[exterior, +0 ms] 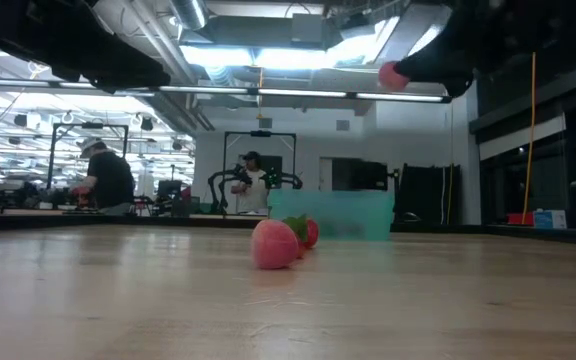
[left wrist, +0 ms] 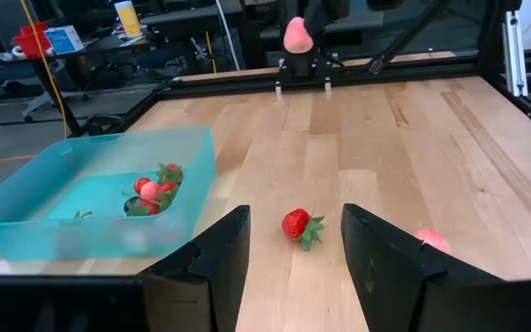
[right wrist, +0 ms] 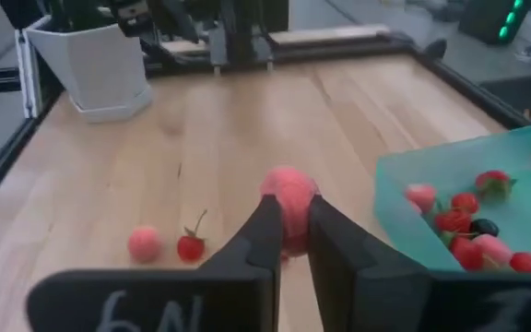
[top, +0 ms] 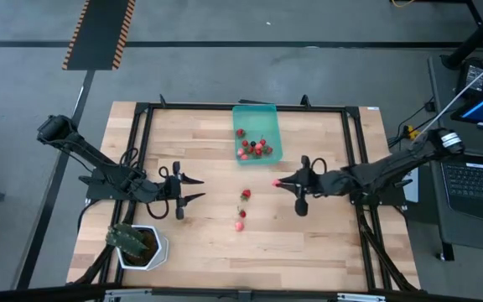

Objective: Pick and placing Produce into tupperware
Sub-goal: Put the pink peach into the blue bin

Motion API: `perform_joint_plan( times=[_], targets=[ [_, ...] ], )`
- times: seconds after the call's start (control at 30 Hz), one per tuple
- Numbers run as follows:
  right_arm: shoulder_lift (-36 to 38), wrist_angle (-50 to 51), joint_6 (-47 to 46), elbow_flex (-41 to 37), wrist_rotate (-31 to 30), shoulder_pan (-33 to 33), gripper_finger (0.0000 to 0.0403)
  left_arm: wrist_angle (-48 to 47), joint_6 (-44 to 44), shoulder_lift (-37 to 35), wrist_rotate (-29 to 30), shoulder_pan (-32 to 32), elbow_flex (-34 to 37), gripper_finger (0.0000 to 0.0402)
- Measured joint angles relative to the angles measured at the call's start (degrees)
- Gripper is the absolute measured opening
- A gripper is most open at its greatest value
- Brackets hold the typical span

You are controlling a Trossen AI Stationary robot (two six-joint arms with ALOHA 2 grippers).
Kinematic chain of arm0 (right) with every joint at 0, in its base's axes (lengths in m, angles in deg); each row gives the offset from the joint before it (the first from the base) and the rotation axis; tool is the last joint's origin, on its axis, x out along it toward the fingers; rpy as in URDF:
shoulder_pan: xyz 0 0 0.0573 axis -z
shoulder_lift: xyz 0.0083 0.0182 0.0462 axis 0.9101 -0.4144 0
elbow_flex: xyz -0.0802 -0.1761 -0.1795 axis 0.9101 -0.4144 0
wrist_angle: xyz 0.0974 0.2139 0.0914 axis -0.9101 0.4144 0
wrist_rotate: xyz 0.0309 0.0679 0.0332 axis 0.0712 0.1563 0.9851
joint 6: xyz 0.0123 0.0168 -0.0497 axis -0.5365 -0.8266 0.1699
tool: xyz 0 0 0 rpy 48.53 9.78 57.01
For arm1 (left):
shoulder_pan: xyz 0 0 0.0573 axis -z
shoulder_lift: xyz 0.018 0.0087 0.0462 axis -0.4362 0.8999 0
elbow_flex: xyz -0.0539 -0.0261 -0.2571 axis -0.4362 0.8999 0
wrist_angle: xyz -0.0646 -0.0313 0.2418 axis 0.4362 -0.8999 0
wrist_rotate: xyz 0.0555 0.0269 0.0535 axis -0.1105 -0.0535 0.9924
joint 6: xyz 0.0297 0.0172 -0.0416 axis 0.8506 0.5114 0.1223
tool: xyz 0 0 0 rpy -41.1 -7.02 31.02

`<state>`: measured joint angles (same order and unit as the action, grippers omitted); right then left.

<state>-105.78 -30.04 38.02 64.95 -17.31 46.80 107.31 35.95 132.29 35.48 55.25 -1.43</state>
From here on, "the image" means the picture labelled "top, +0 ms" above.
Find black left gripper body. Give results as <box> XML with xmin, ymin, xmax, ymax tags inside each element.
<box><xmin>153</xmin><ymin>160</ymin><xmax>185</xmax><ymax>221</ymax></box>

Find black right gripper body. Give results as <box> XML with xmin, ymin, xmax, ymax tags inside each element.
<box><xmin>294</xmin><ymin>154</ymin><xmax>331</xmax><ymax>218</ymax></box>

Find teal translucent tupperware container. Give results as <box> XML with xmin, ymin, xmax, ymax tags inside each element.
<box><xmin>231</xmin><ymin>103</ymin><xmax>284</xmax><ymax>166</ymax></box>

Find white hexagonal plant pot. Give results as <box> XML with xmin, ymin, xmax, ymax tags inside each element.
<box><xmin>115</xmin><ymin>225</ymin><xmax>169</xmax><ymax>272</ymax></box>

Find dark brown potting soil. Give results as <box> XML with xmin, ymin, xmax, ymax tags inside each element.
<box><xmin>138</xmin><ymin>229</ymin><xmax>161</xmax><ymax>266</ymax></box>

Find green cactus plant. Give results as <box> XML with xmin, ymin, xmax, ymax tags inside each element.
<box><xmin>105</xmin><ymin>223</ymin><xmax>148</xmax><ymax>259</ymax></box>

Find white paper sheet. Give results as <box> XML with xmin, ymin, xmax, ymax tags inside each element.
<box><xmin>403</xmin><ymin>178</ymin><xmax>420</xmax><ymax>204</ymax></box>

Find yellow plug connector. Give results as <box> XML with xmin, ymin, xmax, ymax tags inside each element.
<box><xmin>404</xmin><ymin>124</ymin><xmax>440</xmax><ymax>142</ymax></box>

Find black laptop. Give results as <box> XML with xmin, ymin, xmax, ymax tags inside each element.
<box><xmin>441</xmin><ymin>159</ymin><xmax>483</xmax><ymax>223</ymax></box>

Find black rig crossbar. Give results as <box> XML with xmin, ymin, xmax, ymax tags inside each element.
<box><xmin>0</xmin><ymin>283</ymin><xmax>483</xmax><ymax>302</ymax></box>

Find black orange-striped floor mat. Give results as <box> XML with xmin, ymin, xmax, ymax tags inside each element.
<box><xmin>61</xmin><ymin>0</ymin><xmax>136</xmax><ymax>71</ymax></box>

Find white rod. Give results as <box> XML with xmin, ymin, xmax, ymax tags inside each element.
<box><xmin>416</xmin><ymin>49</ymin><xmax>483</xmax><ymax>142</ymax></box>

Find black power adapter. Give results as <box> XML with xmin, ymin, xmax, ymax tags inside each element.
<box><xmin>455</xmin><ymin>58</ymin><xmax>483</xmax><ymax>98</ymax></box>

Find black stand leg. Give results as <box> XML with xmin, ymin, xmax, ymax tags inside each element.
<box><xmin>440</xmin><ymin>0</ymin><xmax>483</xmax><ymax>70</ymax></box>

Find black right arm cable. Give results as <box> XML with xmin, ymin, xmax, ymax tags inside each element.
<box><xmin>309</xmin><ymin>157</ymin><xmax>329</xmax><ymax>174</ymax></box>

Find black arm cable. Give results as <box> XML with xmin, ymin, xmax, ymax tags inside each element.
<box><xmin>146</xmin><ymin>165</ymin><xmax>172</xmax><ymax>221</ymax></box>
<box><xmin>309</xmin><ymin>157</ymin><xmax>329</xmax><ymax>174</ymax></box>

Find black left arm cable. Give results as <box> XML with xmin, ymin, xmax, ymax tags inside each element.
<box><xmin>146</xmin><ymin>165</ymin><xmax>172</xmax><ymax>221</ymax></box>

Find black metal table frame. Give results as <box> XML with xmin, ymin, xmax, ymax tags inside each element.
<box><xmin>67</xmin><ymin>94</ymin><xmax>421</xmax><ymax>294</ymax></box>

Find black cable bundle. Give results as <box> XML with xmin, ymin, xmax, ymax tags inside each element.
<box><xmin>356</xmin><ymin>207</ymin><xmax>419</xmax><ymax>293</ymax></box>
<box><xmin>72</xmin><ymin>245</ymin><xmax>119</xmax><ymax>290</ymax></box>

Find silver aluminium bracket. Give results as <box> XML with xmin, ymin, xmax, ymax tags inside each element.
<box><xmin>102</xmin><ymin>288</ymin><xmax>154</xmax><ymax>302</ymax></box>
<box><xmin>336</xmin><ymin>292</ymin><xmax>387</xmax><ymax>302</ymax></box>

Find black power cable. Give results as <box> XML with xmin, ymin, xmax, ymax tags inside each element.
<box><xmin>387</xmin><ymin>96</ymin><xmax>439</xmax><ymax>148</ymax></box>

